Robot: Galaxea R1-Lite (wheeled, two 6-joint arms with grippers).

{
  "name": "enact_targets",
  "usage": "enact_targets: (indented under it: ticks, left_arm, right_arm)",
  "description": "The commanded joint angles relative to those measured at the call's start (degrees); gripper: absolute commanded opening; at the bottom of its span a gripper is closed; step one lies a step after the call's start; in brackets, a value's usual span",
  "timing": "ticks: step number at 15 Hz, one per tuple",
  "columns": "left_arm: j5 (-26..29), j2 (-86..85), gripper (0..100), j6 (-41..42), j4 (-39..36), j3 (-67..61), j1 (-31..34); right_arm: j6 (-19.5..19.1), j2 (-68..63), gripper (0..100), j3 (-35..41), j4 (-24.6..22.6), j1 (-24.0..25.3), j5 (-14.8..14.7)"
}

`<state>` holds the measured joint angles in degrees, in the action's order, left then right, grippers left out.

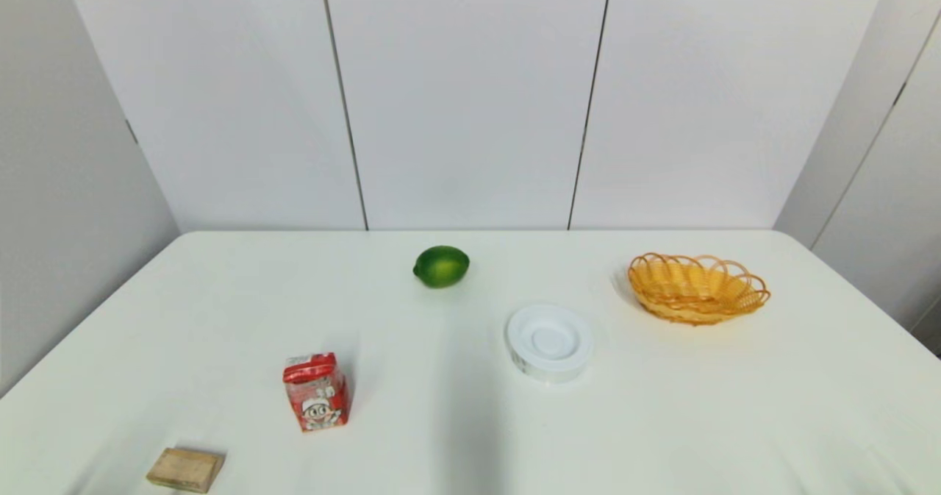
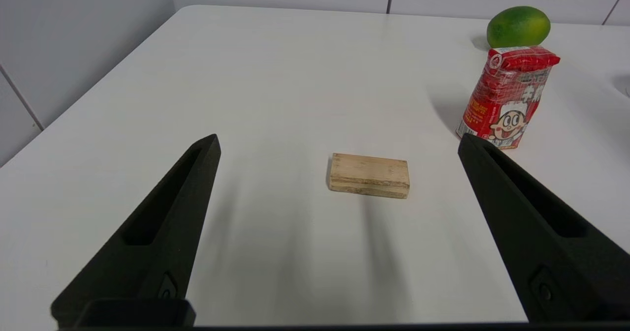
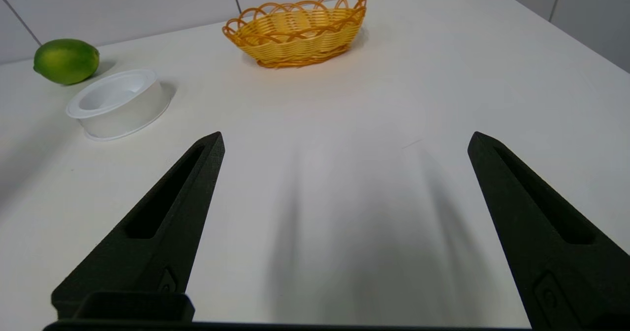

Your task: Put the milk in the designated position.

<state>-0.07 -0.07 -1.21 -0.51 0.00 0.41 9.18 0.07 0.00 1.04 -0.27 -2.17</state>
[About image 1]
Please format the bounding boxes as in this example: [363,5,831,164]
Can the white round bowl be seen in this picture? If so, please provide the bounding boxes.
[505,303,595,384]

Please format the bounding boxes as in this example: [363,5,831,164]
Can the red milk carton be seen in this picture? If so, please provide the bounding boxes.
[282,352,351,433]

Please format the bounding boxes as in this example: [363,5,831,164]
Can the orange woven basket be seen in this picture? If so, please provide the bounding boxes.
[627,252,772,327]

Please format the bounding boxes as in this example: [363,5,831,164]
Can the small wooden block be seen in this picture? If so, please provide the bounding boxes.
[146,447,226,494]

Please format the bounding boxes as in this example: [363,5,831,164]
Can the green lime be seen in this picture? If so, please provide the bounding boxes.
[412,245,471,289]

